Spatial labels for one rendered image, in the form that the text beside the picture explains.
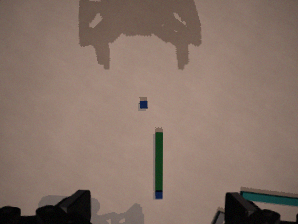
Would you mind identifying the grey rectangular block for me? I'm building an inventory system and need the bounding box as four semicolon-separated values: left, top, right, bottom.
213;211;225;224

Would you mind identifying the dark blue block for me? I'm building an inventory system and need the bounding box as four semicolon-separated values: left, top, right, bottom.
155;190;163;199
140;101;148;109

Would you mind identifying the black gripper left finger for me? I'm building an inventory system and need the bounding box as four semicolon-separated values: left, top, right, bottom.
0;190;92;224

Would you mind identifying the turquoise rod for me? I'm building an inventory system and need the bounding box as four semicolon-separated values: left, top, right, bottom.
240;191;298;206

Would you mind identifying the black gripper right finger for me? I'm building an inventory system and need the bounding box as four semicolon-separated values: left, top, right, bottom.
224;192;298;224

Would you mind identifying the dark green rod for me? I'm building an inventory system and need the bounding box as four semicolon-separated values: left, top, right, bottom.
155;132;163;190

